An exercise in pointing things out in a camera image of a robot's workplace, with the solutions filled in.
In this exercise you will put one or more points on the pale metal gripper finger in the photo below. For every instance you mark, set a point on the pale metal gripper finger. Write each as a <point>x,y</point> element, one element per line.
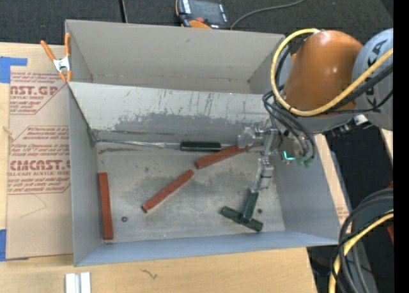
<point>263,173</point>
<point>249,138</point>

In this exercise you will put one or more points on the red-brown flat block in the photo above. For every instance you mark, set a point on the red-brown flat block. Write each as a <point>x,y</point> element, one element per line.
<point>217,157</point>
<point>167,191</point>
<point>105,205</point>

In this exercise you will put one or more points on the brown cardboard board red print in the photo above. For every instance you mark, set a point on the brown cardboard board red print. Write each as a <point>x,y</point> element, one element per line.
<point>38,215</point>

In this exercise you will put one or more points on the grey metal bin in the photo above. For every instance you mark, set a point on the grey metal bin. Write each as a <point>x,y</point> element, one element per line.
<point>191,116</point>

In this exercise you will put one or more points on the dark green flat block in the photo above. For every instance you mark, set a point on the dark green flat block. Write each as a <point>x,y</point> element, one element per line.
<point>250,205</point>
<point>230,213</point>
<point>200,146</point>

